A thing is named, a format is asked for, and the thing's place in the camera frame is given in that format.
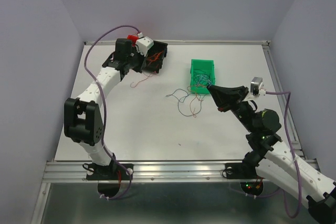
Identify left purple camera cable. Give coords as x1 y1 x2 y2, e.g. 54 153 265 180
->
85 25 142 200

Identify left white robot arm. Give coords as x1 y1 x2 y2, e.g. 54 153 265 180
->
64 37 154 179

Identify wire bundle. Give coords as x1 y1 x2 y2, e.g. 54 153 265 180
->
165 87 208 119

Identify orange wires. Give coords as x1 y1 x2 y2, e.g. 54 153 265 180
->
130 52 165 88

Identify black plastic bin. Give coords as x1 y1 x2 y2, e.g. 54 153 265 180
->
143 40 168 74

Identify green plastic bin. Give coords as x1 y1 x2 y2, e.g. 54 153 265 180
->
189 59 215 95

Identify red plastic bin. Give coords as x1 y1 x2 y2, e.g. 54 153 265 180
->
127 35 139 44

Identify aluminium front rail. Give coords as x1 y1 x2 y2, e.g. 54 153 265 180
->
41 158 322 183

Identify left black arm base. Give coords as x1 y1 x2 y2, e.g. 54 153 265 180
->
82 161 132 181

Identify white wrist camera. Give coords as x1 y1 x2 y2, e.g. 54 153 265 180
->
135 37 154 57
250 77 266 97

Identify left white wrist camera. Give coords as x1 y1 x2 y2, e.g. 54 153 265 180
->
135 37 154 57

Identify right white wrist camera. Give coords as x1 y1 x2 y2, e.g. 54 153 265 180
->
250 77 266 97

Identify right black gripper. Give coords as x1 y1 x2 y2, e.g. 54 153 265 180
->
207 83 256 132

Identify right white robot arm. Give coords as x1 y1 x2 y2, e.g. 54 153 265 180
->
207 84 335 223

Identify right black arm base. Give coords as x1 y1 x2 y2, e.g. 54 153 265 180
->
222 162 258 179

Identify thin blue wire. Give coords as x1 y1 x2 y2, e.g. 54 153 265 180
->
193 68 213 88

